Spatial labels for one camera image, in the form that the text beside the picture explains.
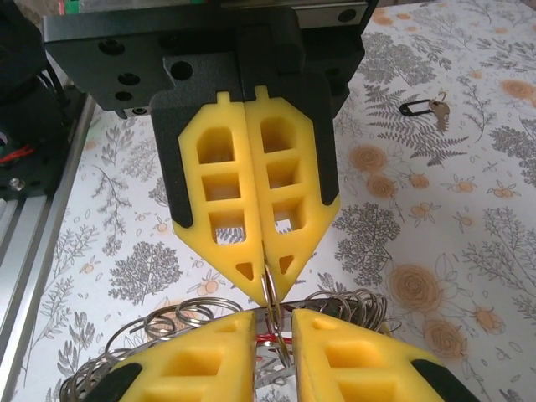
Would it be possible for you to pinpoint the key with black tag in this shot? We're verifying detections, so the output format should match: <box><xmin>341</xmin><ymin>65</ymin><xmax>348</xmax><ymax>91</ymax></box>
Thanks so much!
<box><xmin>398</xmin><ymin>92</ymin><xmax>452</xmax><ymax>134</ymax></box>

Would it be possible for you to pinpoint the round metal disc with keyrings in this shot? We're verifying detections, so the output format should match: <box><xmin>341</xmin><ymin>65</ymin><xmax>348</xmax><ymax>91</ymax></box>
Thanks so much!
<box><xmin>58</xmin><ymin>288</ymin><xmax>403</xmax><ymax>402</ymax></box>

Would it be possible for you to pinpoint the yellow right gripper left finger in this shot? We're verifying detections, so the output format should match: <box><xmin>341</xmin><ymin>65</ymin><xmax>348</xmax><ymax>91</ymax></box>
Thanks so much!
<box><xmin>89</xmin><ymin>309</ymin><xmax>257</xmax><ymax>402</ymax></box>

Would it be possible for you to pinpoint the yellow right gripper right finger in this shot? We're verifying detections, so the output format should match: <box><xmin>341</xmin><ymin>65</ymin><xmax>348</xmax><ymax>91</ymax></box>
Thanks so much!
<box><xmin>291</xmin><ymin>307</ymin><xmax>479</xmax><ymax>402</ymax></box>

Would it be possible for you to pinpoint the steel split keyring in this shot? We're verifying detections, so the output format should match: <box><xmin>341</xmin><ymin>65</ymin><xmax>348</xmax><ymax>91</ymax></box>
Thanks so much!
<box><xmin>259</xmin><ymin>267</ymin><xmax>290</xmax><ymax>361</ymax></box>

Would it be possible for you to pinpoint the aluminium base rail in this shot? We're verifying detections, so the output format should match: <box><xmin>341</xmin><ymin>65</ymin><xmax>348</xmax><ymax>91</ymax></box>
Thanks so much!
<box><xmin>0</xmin><ymin>94</ymin><xmax>96</xmax><ymax>348</ymax></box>

